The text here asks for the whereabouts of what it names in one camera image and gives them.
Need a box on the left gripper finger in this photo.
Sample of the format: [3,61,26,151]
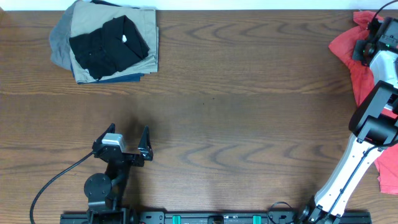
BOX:
[137,126,154,161]
[95,123,116,146]

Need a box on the red t-shirt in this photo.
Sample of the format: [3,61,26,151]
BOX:
[329,11,397,195]

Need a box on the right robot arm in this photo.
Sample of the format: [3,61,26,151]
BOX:
[294,17,397,223]

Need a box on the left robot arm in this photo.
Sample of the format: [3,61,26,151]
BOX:
[84,124,154,223]

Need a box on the navy folded garment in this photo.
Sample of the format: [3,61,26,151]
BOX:
[70,65,144,85]

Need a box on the black folded garment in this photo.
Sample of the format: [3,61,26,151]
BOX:
[69,16,149,80]

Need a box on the grey folded garment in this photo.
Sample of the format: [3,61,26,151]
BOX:
[49,1,77,71]

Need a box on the beige folded garment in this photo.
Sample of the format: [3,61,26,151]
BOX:
[70,1,159,82]

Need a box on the left black cable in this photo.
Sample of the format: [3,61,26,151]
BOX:
[29,151,96,224]

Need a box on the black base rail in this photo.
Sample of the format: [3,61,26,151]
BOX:
[60,208,373,224]

